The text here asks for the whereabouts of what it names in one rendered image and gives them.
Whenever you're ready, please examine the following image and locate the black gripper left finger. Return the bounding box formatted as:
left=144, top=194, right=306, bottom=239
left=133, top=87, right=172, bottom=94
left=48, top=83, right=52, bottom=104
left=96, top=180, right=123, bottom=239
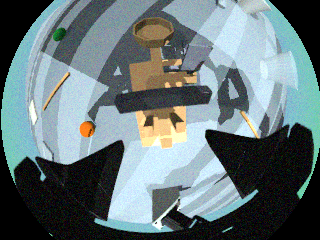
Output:
left=35, top=140, right=125, bottom=221

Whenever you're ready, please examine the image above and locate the orange ball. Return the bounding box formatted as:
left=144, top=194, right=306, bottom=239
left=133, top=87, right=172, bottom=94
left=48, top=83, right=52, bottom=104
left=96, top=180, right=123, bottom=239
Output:
left=80, top=121, right=95, bottom=137

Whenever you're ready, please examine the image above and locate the pale grey tapered cup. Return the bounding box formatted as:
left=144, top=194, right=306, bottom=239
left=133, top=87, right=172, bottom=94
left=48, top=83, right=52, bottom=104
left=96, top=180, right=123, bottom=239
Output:
left=237, top=0, right=272, bottom=15

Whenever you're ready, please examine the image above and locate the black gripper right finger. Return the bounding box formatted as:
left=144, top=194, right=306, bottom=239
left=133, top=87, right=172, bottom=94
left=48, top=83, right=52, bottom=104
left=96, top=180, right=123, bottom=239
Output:
left=205, top=124, right=289, bottom=200

